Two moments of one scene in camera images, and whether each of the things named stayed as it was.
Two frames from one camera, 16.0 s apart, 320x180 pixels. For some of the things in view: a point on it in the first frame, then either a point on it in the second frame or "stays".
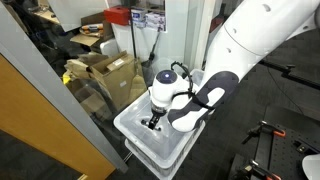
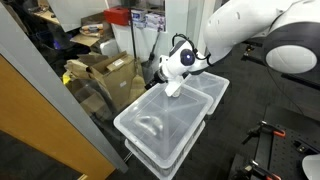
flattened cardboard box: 93,96 stays
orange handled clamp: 263,125 stays
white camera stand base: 311,166 stays
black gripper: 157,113 to 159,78
